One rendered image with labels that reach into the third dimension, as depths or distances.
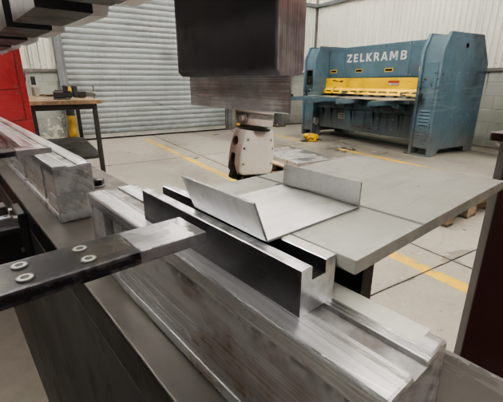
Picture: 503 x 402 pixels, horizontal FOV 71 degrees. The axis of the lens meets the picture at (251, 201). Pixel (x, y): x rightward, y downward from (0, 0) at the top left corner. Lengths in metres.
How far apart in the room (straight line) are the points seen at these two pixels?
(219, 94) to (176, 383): 0.22
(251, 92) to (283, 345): 0.15
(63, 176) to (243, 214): 0.45
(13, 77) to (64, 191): 1.75
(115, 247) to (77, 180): 0.43
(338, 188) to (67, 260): 0.20
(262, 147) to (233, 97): 0.57
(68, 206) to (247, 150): 0.36
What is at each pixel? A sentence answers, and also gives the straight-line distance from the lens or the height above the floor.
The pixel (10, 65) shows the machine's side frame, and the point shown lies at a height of 1.18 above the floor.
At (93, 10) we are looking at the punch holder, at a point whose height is 1.18.
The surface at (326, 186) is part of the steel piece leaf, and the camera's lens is 0.31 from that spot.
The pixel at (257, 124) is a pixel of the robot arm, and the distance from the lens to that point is 0.77.
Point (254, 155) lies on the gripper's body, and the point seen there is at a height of 0.94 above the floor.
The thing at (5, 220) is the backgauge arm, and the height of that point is 0.85.
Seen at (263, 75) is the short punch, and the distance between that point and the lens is 0.21.
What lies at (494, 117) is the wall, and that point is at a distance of 7.31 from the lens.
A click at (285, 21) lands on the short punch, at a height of 1.12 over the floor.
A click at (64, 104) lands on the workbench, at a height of 0.85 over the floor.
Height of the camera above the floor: 1.10
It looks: 19 degrees down
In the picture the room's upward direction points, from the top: straight up
